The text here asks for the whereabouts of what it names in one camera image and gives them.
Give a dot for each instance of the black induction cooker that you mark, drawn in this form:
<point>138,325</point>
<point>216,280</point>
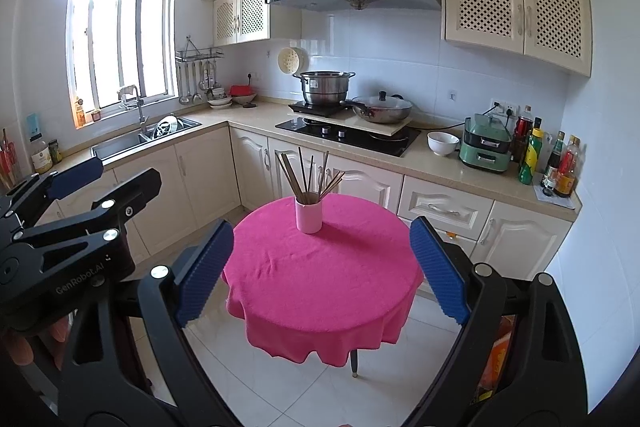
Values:
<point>310,108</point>

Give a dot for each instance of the barred window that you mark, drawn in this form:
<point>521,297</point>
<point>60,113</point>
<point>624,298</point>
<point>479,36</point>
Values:
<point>122,27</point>

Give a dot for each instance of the pink tablecloth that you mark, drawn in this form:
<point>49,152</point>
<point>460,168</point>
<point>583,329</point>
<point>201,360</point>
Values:
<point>325,282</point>

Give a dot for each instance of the red box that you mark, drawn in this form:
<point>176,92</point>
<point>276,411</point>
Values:
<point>243,90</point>

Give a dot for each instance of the orange printed bag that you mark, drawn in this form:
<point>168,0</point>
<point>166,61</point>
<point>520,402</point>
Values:
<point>497,357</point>

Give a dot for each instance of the steel faucet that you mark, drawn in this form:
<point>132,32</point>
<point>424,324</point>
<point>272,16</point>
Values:
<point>141,117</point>

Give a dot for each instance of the small cream lattice cabinet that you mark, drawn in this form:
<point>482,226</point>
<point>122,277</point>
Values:
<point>250,14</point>

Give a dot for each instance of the cream steamer insert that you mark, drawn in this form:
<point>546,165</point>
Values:
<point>290,60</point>

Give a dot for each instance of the double wall outlet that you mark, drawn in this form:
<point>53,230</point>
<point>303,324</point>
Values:
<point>505,108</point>

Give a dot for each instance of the steel dish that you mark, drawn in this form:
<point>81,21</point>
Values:
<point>165,127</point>

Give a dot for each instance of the orange oil bottle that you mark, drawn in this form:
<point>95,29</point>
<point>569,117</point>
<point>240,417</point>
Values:
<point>567,172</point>

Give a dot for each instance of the steel stock pot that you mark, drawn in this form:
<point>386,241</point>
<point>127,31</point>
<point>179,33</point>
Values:
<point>322,89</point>

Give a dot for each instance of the small red jar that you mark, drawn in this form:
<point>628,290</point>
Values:
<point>95,115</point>

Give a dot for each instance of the small dark jar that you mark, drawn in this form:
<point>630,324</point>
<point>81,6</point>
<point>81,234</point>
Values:
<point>56,152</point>

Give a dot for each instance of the steel sink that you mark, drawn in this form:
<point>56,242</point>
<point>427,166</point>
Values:
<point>117,147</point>

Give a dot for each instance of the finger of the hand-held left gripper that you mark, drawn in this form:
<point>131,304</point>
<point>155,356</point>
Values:
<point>75,178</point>
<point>135,194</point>

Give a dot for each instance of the bundle of wooden chopsticks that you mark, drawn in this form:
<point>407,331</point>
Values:
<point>292,179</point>

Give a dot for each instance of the metal wall rack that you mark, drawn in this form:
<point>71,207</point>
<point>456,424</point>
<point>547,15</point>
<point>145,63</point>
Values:
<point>199,55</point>

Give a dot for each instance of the black glass gas stove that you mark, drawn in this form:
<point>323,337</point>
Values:
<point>300,128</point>

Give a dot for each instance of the green multi cooker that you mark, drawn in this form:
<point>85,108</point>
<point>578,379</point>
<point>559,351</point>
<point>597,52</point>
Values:
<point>482,152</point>

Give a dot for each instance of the wall outlet with plug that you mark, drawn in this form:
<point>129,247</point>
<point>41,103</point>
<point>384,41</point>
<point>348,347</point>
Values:
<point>252,77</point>

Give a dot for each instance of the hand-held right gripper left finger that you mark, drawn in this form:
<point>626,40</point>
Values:
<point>205,272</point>

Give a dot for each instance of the pink cup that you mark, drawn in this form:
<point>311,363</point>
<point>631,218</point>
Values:
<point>308,219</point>

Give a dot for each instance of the wooden board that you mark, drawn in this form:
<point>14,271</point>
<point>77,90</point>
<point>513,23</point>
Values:
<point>370,128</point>

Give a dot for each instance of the small dark bottle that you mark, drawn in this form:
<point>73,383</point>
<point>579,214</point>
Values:
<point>549,184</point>

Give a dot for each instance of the white paper sheet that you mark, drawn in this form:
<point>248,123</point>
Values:
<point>562,203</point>

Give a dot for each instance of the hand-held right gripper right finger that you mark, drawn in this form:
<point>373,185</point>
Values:
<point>440,272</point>

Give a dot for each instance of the wok with glass lid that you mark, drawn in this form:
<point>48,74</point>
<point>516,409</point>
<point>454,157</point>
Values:
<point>382,109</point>

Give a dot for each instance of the person's left hand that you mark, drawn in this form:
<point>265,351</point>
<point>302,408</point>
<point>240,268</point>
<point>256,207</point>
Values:
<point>30,339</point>

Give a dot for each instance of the green bottle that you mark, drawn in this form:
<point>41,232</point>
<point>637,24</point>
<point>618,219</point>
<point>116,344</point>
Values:
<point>530,159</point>

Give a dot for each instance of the dark table leg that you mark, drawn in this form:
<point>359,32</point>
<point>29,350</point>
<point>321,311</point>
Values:
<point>355,364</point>

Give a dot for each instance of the amber bottle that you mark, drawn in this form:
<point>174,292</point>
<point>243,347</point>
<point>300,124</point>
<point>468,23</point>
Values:
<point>80,113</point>

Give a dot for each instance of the row of hanging steel utensils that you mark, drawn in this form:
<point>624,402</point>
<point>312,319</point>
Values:
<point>184,82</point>

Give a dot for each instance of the large cream lattice cabinet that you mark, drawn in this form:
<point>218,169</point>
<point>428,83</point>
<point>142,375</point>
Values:
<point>515,7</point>

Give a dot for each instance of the dark sauce bottle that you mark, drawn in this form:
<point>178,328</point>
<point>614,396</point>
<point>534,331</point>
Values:
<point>552,159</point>

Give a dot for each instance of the white bowl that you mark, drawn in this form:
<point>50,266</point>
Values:
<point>442,144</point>

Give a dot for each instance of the dark red drink bottle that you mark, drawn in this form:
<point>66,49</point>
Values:
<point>521,134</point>

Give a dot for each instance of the clear plastic bottle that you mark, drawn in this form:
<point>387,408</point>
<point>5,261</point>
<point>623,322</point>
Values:
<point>41,159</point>

